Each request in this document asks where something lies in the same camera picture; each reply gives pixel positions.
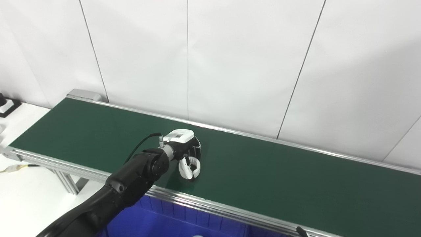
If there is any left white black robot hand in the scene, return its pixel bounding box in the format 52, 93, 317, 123
163, 129, 202, 180

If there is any white toothed plastic ring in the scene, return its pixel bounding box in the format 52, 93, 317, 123
178, 156, 201, 180

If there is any green conveyor belt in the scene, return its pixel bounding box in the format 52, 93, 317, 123
9, 97, 421, 237
2, 94, 421, 237

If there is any blue bin with white rings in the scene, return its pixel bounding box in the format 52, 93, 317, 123
97, 194, 247, 237

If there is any grey conveyor end housing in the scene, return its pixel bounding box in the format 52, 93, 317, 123
67, 89, 102, 102

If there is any aluminium conveyor leg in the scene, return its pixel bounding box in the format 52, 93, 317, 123
49, 169, 89, 195

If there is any black device on white base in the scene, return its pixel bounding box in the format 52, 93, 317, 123
0, 98, 22, 118

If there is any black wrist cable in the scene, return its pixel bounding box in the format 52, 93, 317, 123
124, 132, 164, 163

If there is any yellow white cable connector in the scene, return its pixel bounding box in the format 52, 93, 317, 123
0, 164, 40, 173

